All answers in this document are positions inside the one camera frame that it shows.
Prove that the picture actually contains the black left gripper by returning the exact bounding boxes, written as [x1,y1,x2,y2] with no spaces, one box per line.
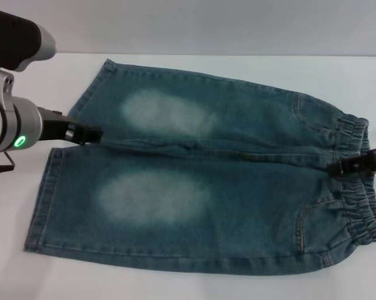
[36,106,104,147]

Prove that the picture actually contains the blue denim shorts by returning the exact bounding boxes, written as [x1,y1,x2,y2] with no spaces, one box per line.
[24,58,376,277]

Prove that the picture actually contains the left arm connector cable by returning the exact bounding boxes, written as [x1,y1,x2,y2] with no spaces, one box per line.
[0,151,15,173]

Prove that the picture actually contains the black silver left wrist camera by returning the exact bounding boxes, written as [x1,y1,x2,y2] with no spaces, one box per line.
[0,6,58,75]

